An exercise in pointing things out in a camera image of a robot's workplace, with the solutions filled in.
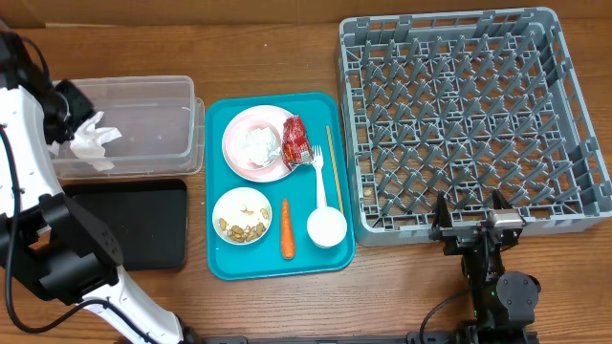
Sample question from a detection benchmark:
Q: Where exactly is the large pink plate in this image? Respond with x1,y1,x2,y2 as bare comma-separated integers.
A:
222,105,292,183

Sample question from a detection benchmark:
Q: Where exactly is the grey dishwasher rack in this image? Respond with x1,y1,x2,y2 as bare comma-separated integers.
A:
339,8,611,246

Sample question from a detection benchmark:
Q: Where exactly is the clear plastic bin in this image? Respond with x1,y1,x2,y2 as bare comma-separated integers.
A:
51,75,205,180

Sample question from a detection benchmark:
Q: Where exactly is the teal plastic tray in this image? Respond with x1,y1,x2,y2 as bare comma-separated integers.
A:
205,92,356,281

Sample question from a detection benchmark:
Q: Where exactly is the white cup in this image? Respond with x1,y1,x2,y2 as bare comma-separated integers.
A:
307,206,348,248

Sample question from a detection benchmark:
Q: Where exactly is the white bowl with peanuts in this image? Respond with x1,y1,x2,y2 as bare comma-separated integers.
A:
211,187,273,246

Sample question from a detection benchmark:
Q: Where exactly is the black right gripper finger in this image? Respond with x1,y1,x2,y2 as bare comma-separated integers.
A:
492,189,513,210
432,192,452,227

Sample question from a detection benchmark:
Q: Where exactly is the white plastic fork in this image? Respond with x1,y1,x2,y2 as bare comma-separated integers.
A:
312,145,327,207

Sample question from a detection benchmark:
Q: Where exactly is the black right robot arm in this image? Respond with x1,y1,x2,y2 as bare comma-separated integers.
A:
418,190,541,344

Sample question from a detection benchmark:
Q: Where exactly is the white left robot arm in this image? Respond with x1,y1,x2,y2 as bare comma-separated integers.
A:
1,31,200,343

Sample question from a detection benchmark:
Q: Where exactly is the black tray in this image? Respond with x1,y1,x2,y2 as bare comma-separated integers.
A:
64,179,187,271

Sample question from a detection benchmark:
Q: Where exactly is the orange carrot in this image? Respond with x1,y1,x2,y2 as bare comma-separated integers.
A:
280,199,295,260

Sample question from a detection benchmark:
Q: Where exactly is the red snack wrapper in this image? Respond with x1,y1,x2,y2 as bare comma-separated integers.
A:
281,115,314,170

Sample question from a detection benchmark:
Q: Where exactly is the wooden chopstick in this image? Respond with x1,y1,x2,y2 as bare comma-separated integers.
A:
326,125,344,214

